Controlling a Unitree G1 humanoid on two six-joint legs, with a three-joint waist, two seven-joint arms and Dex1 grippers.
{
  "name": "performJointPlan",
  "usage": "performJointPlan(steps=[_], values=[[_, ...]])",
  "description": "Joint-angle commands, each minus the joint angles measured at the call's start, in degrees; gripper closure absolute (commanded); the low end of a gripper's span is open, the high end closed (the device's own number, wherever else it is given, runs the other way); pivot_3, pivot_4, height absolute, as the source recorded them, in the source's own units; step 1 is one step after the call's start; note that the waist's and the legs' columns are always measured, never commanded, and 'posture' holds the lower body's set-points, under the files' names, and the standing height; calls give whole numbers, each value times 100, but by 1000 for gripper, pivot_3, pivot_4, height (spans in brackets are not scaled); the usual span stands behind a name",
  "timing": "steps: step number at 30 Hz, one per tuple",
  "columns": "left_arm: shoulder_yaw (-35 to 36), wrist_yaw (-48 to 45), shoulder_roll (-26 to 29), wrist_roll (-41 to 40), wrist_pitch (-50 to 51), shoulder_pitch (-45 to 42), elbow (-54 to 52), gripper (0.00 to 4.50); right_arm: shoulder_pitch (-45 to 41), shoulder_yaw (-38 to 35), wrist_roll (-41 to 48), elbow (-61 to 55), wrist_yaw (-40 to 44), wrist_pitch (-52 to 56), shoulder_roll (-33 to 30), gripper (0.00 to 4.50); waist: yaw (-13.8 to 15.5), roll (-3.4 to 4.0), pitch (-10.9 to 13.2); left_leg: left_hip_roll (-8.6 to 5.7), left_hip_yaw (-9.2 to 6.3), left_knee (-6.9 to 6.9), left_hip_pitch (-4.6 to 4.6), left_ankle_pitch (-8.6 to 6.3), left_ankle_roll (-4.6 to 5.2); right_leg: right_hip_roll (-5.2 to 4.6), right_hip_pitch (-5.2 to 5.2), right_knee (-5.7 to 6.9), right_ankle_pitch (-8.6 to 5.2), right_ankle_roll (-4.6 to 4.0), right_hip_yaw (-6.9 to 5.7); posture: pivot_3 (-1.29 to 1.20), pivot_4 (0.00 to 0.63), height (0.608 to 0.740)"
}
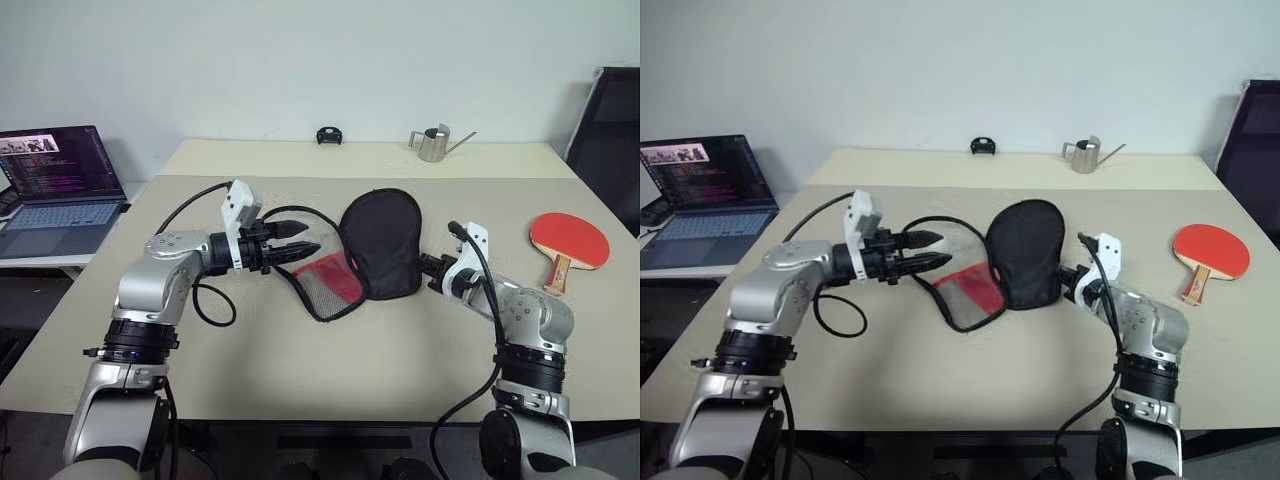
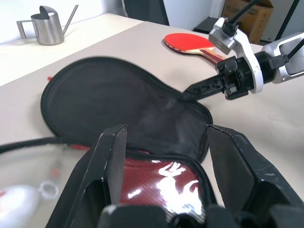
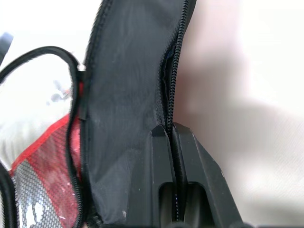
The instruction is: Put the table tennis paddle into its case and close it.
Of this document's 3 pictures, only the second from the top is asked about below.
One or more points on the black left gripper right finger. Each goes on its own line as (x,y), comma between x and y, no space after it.
(249,171)

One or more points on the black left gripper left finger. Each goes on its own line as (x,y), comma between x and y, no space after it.
(88,171)

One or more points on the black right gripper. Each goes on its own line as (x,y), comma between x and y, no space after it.
(237,76)

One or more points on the red table tennis paddle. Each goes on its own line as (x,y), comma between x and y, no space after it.
(187,40)

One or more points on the black and red paddle case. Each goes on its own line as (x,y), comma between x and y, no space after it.
(95,95)

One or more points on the black low box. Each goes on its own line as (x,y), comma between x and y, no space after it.
(209,23)

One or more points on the brown cardboard box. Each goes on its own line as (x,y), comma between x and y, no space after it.
(256,19)

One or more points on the black office chair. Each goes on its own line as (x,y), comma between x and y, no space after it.
(147,9)

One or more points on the black slanted pole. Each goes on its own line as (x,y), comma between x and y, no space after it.
(288,16)

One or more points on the metal watering can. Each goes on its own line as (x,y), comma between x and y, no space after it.
(47,31)

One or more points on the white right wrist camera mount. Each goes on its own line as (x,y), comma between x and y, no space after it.
(247,47)

